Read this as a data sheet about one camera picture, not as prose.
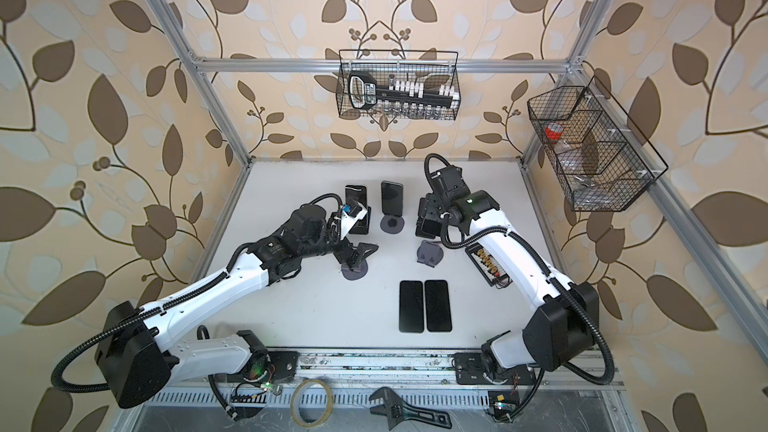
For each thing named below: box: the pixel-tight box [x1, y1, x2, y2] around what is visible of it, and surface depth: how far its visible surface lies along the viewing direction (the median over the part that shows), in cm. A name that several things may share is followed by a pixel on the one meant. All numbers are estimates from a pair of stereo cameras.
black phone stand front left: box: [341, 260, 368, 281], surface depth 91 cm
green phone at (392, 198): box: [381, 180, 404, 217], surface depth 96 cm
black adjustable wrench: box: [369, 387, 452, 430], surface depth 69 cm
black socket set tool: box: [348, 70, 459, 110], surface depth 85 cm
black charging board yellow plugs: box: [465, 242, 513, 289], surface depth 93 cm
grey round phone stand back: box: [380, 214, 405, 234], surface depth 104 cm
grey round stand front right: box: [416, 240, 444, 268], surface depth 93 cm
